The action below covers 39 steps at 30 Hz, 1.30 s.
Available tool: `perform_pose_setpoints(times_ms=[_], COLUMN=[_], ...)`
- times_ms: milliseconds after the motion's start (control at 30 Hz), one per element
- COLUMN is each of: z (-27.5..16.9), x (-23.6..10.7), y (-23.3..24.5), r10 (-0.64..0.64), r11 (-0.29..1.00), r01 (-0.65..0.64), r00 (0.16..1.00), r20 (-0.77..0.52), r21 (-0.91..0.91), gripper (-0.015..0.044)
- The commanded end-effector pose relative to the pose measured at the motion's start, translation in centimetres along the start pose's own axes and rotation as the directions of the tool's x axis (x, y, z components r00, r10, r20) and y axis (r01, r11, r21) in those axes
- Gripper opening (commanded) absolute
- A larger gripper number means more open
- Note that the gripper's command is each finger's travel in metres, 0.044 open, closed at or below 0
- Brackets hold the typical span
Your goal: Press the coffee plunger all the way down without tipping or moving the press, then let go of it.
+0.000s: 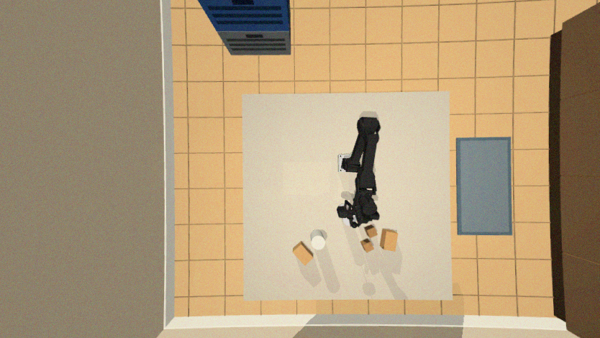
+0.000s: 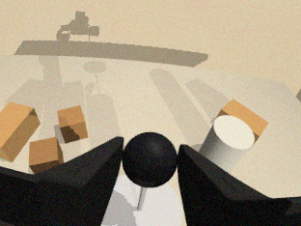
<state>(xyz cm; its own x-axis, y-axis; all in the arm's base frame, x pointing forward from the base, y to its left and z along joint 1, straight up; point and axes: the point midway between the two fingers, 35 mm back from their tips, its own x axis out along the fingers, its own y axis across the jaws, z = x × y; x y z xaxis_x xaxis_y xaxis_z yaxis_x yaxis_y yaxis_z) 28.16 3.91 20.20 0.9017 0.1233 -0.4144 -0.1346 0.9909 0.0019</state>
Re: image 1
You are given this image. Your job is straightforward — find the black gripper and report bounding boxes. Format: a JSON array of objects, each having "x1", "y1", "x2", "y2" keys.
[{"x1": 337, "y1": 199, "x2": 380, "y2": 226}]

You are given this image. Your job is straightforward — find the white cylinder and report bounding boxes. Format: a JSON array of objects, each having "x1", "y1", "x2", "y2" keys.
[{"x1": 310, "y1": 229, "x2": 325, "y2": 250}]

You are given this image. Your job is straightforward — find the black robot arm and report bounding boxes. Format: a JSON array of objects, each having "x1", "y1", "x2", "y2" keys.
[{"x1": 341, "y1": 117, "x2": 381, "y2": 224}]

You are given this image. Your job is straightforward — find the french press coffee maker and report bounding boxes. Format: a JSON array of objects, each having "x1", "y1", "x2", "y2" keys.
[{"x1": 339, "y1": 200, "x2": 357, "y2": 228}]

